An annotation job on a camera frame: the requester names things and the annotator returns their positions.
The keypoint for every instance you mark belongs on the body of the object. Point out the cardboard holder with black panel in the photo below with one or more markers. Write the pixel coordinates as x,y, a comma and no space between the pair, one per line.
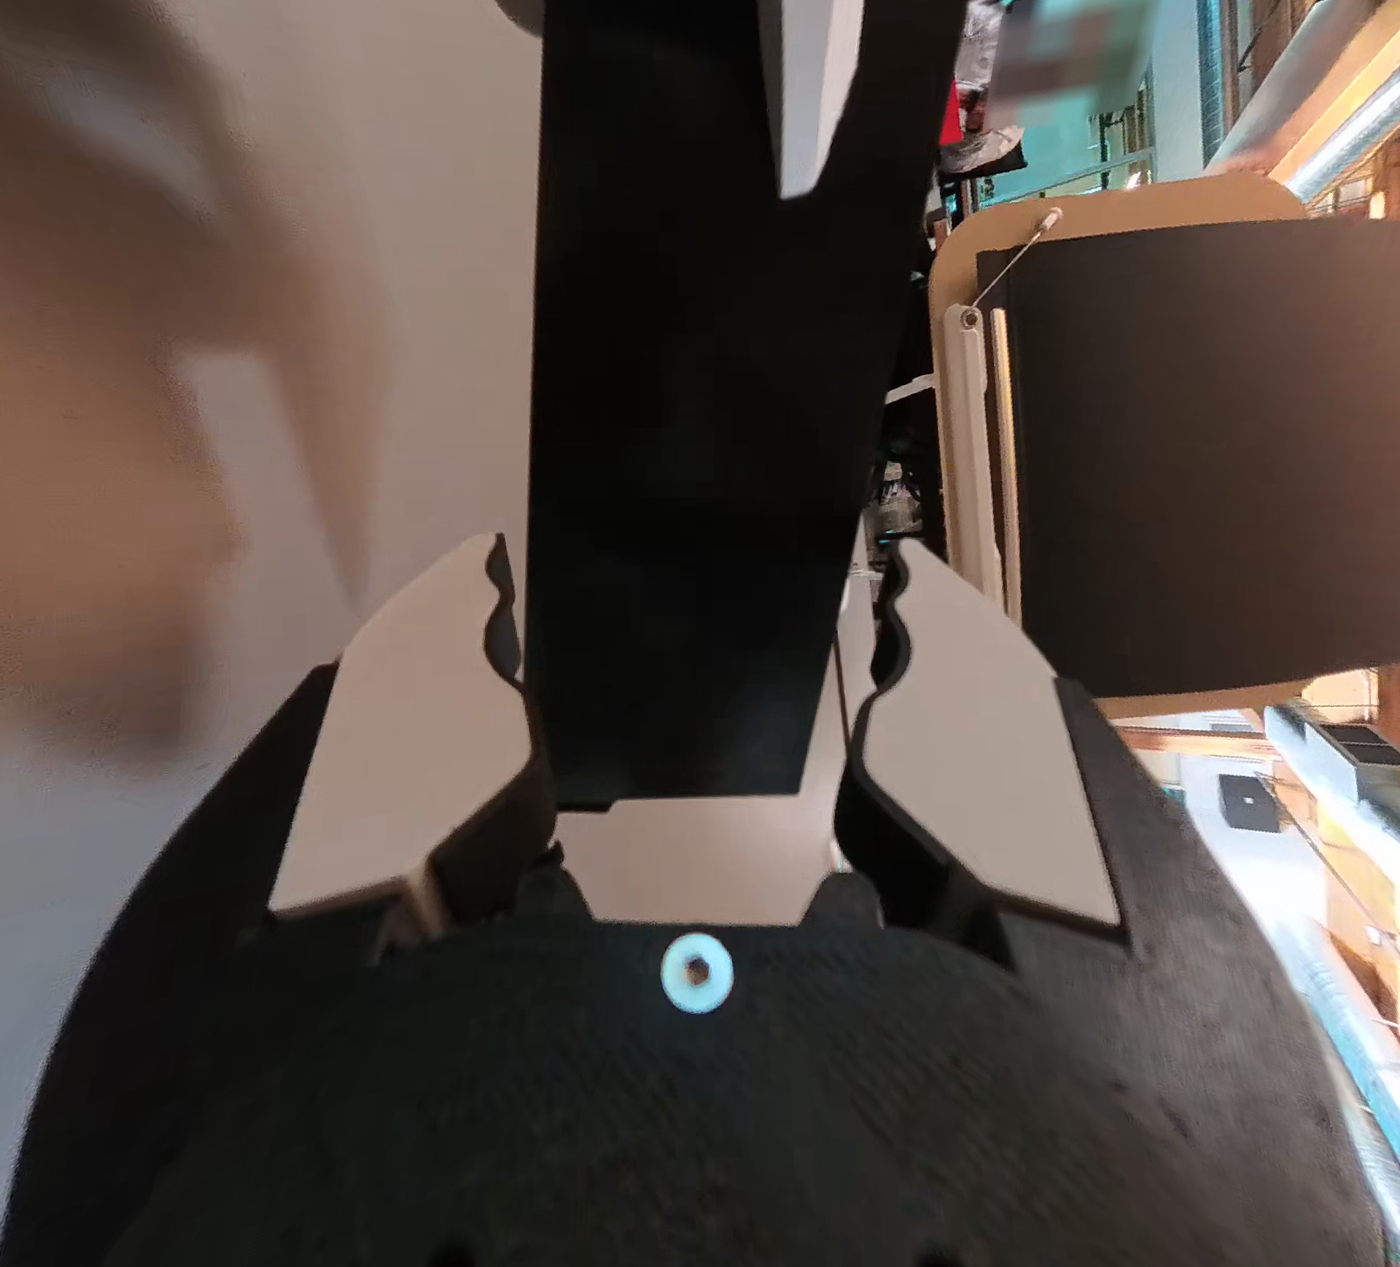
1205,471

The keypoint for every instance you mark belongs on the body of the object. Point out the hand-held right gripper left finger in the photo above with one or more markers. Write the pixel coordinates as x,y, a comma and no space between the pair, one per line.
403,742

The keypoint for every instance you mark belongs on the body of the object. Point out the black sheet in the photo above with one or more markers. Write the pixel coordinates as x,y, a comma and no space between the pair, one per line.
680,414

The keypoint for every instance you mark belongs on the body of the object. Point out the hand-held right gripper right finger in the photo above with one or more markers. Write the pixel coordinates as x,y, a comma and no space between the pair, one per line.
983,763

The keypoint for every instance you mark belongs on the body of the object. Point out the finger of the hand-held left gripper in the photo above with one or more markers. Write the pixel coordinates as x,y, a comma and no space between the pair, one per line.
820,30

